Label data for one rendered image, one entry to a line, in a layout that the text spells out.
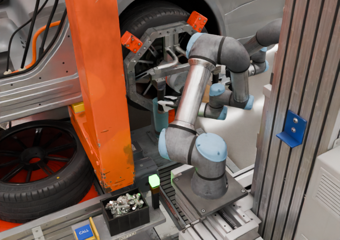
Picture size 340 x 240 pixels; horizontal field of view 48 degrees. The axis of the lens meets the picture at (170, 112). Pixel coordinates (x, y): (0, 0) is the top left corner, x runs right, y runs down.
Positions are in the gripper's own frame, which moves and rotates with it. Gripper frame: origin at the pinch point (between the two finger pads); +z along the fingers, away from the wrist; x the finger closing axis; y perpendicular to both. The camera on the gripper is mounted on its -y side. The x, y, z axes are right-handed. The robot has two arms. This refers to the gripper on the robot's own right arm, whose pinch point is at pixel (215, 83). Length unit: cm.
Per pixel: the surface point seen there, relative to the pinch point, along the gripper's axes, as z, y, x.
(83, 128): 74, -15, -16
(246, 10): -41, 26, -29
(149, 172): 46, -44, 4
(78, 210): 90, -44, 12
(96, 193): 75, -56, -7
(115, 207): 76, -28, 34
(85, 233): 92, -36, 35
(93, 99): 75, 25, 21
